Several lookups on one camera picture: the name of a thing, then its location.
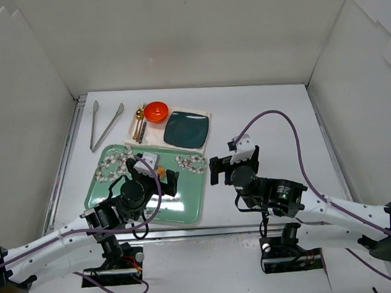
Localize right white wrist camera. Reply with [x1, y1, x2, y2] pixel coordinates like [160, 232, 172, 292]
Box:
[231, 134, 255, 165]

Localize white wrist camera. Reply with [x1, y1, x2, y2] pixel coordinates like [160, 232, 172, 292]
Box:
[231, 134, 255, 165]
[134, 151, 159, 176]

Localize cream placemat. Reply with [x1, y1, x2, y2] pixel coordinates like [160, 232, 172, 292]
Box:
[124, 106, 212, 153]

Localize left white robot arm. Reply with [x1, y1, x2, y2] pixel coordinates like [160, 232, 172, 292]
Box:
[0, 152, 179, 293]

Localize gold spoon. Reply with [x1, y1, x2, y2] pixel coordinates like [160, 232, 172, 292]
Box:
[133, 108, 141, 140]

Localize dark handled knife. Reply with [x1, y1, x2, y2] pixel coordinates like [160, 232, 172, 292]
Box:
[138, 120, 147, 144]

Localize silver metal tongs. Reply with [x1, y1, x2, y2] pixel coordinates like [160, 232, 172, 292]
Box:
[89, 100, 124, 153]

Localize dark teal square plate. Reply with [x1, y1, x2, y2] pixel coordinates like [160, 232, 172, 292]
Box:
[164, 111, 210, 149]

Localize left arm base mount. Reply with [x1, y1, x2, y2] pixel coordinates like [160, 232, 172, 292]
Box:
[82, 243, 144, 287]

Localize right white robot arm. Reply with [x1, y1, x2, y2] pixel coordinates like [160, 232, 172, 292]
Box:
[209, 137, 391, 262]

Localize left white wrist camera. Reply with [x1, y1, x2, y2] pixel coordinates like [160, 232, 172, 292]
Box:
[134, 151, 159, 176]

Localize round bread bun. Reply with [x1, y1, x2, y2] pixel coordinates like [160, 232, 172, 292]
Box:
[156, 166, 166, 178]

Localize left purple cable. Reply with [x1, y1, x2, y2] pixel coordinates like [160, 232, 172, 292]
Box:
[0, 154, 168, 293]

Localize orange bowl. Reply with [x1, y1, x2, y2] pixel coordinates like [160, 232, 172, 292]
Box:
[144, 101, 169, 123]

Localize green floral tray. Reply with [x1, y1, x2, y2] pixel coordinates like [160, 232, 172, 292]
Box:
[84, 144, 207, 224]

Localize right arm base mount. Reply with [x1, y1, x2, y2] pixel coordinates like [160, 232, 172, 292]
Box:
[259, 223, 324, 274]

